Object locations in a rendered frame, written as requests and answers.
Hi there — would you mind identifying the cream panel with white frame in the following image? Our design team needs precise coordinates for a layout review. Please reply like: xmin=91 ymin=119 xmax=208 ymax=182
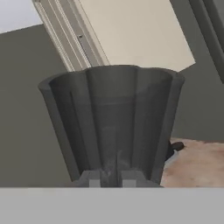
xmin=31 ymin=0 xmax=197 ymax=73

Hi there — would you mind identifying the dark grey fluted jug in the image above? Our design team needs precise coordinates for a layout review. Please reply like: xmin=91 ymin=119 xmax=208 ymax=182
xmin=38 ymin=64 xmax=186 ymax=188

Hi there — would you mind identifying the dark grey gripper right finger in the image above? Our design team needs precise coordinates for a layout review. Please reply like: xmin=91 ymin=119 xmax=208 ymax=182
xmin=120 ymin=170 xmax=163 ymax=188

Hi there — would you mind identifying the dark grey cupboard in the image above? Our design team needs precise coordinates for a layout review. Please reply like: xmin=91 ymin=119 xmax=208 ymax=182
xmin=187 ymin=0 xmax=224 ymax=84

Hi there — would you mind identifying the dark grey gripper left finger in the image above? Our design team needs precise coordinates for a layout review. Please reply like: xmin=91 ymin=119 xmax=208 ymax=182
xmin=69 ymin=170 xmax=102 ymax=188

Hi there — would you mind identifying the black sink tap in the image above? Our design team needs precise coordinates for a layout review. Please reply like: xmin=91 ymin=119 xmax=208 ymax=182
xmin=165 ymin=140 xmax=186 ymax=162

